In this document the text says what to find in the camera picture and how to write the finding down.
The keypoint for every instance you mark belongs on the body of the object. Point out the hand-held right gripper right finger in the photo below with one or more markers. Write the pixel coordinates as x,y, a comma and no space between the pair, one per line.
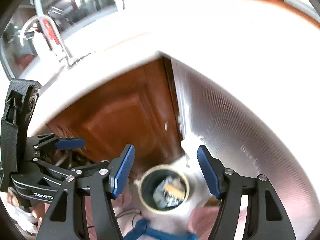
207,170

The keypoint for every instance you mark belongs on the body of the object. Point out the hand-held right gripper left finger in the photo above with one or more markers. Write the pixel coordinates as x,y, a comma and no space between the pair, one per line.
123,170

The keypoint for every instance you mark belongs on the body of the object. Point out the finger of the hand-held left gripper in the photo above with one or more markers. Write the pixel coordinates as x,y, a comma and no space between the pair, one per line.
70,143
57,170

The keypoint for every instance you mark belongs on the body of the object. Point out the round waste bin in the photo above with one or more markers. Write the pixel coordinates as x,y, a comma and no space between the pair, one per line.
150,182

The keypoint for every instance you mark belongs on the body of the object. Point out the white ribbed glass cabinet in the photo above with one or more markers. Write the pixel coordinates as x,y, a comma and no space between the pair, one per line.
237,130

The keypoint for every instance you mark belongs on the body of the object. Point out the person's right leg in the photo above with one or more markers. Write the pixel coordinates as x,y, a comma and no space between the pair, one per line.
202,222

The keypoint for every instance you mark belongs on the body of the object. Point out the brown wooden cabinet door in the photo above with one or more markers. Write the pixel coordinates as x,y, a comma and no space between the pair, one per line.
120,110

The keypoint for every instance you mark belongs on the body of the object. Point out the blue plastic stool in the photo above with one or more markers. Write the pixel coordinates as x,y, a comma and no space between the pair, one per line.
155,235

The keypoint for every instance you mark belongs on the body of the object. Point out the steel curved faucet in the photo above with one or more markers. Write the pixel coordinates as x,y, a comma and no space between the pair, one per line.
60,42

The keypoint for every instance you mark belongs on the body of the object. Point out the grey framed window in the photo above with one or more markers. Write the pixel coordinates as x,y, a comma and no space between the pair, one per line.
80,0

